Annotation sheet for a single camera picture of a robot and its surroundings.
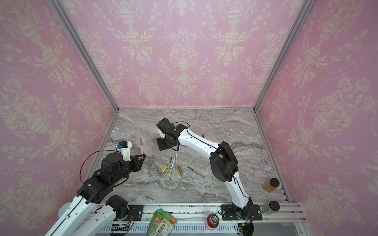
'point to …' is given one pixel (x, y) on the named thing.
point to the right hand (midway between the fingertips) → (160, 146)
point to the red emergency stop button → (212, 220)
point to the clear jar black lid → (269, 207)
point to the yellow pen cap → (164, 168)
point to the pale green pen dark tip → (168, 166)
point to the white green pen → (176, 162)
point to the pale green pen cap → (191, 160)
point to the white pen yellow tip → (172, 166)
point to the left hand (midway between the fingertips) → (146, 157)
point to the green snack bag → (161, 224)
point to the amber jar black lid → (271, 186)
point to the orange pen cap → (180, 170)
